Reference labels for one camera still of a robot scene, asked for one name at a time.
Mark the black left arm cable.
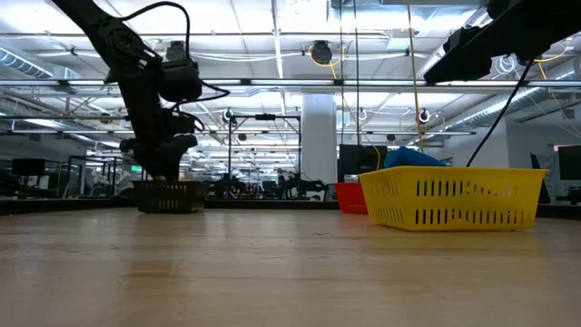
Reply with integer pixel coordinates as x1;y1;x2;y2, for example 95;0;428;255
120;0;231;106

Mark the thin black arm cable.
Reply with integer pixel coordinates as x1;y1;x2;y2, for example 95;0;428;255
466;57;536;168

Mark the black partition panel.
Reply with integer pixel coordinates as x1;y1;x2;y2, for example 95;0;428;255
529;152;553;204

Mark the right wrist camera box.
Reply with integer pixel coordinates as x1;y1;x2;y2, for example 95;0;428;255
444;25;485;55

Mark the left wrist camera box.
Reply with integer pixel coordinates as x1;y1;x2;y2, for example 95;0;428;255
158;57;204;104

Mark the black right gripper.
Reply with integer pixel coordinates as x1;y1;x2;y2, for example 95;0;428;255
423;11;553;86

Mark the yellow hanging cord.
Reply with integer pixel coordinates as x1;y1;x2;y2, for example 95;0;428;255
405;0;427;154

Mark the black hanging cable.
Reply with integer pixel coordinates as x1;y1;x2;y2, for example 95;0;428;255
339;0;345;146
353;0;360;146

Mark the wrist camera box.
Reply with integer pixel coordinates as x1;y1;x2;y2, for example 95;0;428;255
158;57;204;104
444;25;485;55

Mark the red plastic basket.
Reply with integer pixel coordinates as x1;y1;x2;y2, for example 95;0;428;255
334;182;369;215

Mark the yellow plastic basket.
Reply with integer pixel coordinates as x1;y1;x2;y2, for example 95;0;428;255
358;165;549;232

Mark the black metal station frame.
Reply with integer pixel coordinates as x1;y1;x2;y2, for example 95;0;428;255
226;113;303;183

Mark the black plastic basket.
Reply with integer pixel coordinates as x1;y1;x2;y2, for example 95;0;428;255
132;180;210;214

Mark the black monitor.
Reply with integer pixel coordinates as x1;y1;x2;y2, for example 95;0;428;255
556;144;581;181
11;157;46;177

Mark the black equipment box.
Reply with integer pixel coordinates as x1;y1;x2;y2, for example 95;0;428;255
338;144;389;183

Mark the black ceiling cable reel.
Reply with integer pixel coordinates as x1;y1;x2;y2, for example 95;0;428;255
165;40;188;61
310;39;335;65

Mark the blue-handled metal hole punch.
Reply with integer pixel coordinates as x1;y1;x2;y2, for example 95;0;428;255
384;145;448;168

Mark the white building column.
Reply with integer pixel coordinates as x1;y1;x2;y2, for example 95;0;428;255
301;94;338;185

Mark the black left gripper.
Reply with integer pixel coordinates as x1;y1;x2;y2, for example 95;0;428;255
119;134;200;182

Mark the silver ventilation duct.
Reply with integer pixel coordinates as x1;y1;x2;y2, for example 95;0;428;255
447;56;581;133

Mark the long ceiling light strip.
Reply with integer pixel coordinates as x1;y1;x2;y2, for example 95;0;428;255
0;78;581;88

